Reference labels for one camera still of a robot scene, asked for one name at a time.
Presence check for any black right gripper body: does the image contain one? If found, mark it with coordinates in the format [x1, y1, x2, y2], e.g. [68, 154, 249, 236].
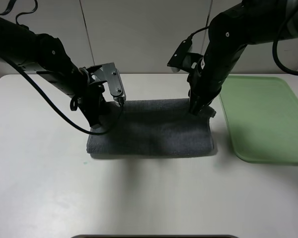
[188, 88, 220, 107]

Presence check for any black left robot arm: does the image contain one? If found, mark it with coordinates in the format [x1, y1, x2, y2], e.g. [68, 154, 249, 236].
[0, 17, 106, 127]

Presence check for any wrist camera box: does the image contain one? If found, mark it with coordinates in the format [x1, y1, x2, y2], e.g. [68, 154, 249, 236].
[85, 62, 126, 107]
[167, 37, 203, 73]

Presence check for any light green plastic tray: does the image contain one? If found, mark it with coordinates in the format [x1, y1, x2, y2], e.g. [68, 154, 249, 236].
[220, 76, 298, 165]

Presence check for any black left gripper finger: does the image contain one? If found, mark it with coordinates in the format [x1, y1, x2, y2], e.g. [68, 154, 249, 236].
[88, 112, 100, 128]

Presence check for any black right camera cable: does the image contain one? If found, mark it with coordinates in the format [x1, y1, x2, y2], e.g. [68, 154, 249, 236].
[187, 4, 298, 77]

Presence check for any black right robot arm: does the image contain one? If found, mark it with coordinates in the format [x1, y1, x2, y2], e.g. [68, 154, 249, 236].
[188, 0, 298, 115]

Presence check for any black left camera cable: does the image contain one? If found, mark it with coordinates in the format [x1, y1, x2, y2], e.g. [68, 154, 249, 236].
[0, 0, 126, 136]

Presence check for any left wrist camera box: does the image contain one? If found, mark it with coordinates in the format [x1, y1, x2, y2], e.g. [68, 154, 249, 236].
[85, 62, 126, 107]

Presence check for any black camera cable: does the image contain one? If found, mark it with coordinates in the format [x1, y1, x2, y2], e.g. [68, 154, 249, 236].
[187, 4, 298, 77]
[0, 0, 126, 136]

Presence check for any grey towel with orange patches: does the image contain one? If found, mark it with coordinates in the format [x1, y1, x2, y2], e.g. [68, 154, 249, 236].
[86, 98, 216, 158]

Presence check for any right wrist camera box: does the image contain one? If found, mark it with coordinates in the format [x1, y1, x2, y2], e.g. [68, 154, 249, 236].
[167, 37, 203, 73]

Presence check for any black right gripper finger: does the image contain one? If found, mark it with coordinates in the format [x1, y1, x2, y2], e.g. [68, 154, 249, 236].
[188, 98, 201, 116]
[200, 101, 214, 116]

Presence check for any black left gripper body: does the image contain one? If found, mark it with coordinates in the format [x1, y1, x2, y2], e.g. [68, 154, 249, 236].
[73, 83, 107, 117]

